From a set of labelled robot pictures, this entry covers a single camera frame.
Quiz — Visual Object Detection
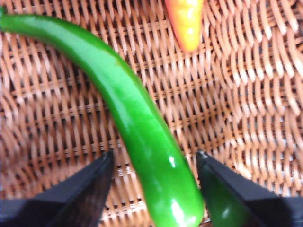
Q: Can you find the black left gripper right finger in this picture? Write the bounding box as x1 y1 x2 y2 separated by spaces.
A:
196 150 303 227

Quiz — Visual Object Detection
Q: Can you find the brown wicker basket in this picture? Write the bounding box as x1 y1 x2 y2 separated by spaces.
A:
0 0 303 227

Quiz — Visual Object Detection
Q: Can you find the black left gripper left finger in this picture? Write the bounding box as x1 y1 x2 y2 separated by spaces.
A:
0 150 115 227

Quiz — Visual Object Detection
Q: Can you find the green pepper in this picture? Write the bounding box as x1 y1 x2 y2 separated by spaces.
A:
0 7 205 227

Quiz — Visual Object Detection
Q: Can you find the orange carrot with green leaves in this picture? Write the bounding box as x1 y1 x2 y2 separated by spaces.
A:
165 0 204 52

